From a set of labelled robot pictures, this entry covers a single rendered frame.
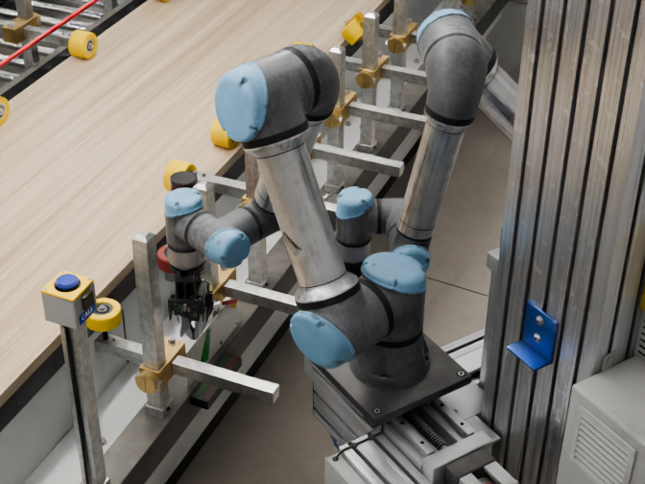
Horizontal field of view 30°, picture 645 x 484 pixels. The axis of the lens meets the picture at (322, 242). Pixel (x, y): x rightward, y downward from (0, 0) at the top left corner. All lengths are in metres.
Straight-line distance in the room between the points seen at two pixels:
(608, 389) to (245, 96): 0.74
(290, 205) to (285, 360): 1.93
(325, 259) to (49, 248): 1.01
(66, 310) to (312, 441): 1.56
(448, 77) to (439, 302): 2.02
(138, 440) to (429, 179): 0.85
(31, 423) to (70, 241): 0.48
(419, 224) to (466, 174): 2.53
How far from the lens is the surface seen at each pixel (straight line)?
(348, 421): 2.36
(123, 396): 2.86
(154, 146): 3.24
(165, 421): 2.67
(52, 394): 2.69
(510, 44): 5.20
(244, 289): 2.76
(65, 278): 2.20
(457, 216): 4.60
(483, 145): 5.08
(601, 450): 1.99
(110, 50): 3.78
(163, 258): 2.79
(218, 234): 2.25
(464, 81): 2.22
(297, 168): 1.99
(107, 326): 2.64
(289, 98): 1.97
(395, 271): 2.12
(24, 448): 2.66
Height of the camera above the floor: 2.51
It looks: 35 degrees down
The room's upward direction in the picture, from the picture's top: 1 degrees clockwise
